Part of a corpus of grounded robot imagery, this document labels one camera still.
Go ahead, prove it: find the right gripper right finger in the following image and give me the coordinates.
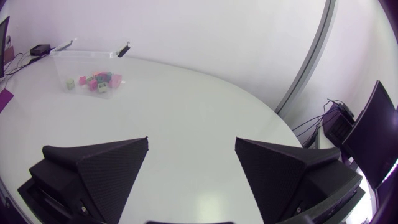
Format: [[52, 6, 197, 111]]
[[234, 136, 363, 224]]

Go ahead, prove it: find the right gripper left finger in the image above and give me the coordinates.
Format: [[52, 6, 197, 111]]
[[29, 136, 149, 224]]

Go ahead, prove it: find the pile of toy bricks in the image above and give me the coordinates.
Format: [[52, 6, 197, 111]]
[[93, 71, 113, 84]]

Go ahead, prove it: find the clear plastic container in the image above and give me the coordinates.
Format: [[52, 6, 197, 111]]
[[49, 39, 131, 100]]

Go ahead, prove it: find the large pink toy brick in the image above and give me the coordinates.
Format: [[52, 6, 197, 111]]
[[108, 73, 123, 89]]

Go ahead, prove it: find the large dark monitor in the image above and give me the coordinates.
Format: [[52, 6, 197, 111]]
[[341, 80, 398, 191]]

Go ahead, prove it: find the dark mat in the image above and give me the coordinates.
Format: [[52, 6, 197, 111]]
[[0, 88, 15, 113]]

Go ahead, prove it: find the black power brick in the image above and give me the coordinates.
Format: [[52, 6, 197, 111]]
[[29, 44, 52, 57]]

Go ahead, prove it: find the dark screen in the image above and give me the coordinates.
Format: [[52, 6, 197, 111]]
[[0, 16, 11, 78]]

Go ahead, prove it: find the black power cable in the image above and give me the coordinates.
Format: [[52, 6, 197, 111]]
[[0, 52, 41, 85]]

